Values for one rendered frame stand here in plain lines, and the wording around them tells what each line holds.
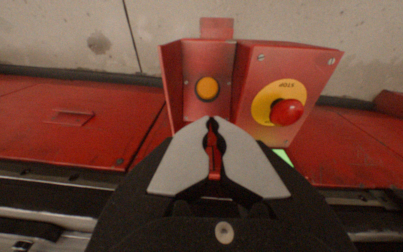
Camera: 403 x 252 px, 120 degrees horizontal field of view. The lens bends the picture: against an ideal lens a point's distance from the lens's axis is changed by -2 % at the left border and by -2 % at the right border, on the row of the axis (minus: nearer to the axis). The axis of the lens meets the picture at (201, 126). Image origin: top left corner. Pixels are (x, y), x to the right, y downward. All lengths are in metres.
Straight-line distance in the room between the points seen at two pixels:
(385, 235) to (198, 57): 0.53
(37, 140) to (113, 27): 0.76
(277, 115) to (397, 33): 1.35
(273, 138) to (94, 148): 0.45
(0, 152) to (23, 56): 1.10
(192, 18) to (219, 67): 0.72
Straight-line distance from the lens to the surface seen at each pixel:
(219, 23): 0.93
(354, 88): 1.52
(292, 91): 0.20
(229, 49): 0.24
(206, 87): 0.23
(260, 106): 0.19
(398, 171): 0.78
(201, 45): 0.24
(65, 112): 0.70
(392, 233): 0.53
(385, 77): 1.64
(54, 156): 0.51
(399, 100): 1.63
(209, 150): 0.22
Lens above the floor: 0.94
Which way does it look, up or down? 52 degrees down
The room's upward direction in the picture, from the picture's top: 177 degrees counter-clockwise
